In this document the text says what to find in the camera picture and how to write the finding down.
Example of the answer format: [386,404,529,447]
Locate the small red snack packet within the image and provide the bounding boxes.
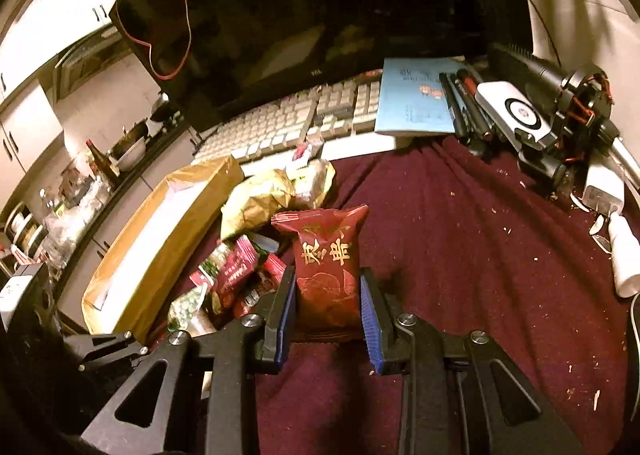
[232,255,288,318]

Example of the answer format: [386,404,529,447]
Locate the white mechanical keyboard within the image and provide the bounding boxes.
[192,69,386,166]

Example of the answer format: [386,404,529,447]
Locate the white device with round logo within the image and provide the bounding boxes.
[475,81,558,150]

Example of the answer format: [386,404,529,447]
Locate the gold snack packet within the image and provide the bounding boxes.
[220,169,297,240]

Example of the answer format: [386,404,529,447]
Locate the white kitchen cabinets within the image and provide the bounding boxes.
[0,0,166,216]

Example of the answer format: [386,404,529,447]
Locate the dish rack with plates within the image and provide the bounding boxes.
[0,202,48,263]

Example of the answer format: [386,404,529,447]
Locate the maroon cloth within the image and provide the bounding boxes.
[150,135,637,455]

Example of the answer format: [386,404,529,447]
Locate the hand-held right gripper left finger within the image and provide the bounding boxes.
[80,265,298,455]

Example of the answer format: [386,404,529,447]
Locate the blue snack packet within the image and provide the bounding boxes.
[246,232,281,256]

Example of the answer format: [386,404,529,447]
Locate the black motor device red wires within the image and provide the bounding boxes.
[487,42,623,196]

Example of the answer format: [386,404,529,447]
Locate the black cable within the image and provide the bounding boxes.
[529,0,562,66]

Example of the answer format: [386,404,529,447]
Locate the metal bowl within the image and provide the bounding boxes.
[111,135,149,172]

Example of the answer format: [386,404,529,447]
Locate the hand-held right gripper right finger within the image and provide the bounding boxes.
[360,266,586,455]

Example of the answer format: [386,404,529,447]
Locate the yellow-brown cardboard box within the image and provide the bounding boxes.
[81,155,246,343]

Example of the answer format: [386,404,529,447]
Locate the light blue booklet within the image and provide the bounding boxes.
[374,56,468,136]

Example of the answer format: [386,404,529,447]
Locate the dark red snack packet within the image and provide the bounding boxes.
[271,205,371,343]

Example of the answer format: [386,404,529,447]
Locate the dark glass bottle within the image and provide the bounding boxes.
[85,139,119,186]

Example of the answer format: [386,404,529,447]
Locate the red cable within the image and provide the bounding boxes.
[110,0,194,82]

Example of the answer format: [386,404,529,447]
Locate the black computer monitor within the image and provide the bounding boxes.
[109,0,533,124]

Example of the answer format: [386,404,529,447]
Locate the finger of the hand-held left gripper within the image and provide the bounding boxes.
[64,330,150,372]

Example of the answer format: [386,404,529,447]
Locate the green red snack packet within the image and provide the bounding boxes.
[190,242,234,291]

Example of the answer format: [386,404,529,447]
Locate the white plastic bottle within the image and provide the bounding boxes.
[607,212,640,298]

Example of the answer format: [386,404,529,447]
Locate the red snack packet with label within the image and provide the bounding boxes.
[210,235,259,316]

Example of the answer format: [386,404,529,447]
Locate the white charger adapter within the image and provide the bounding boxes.
[582,162,627,216]

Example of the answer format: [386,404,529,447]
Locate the black marker with red band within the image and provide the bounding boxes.
[457,67,501,143]

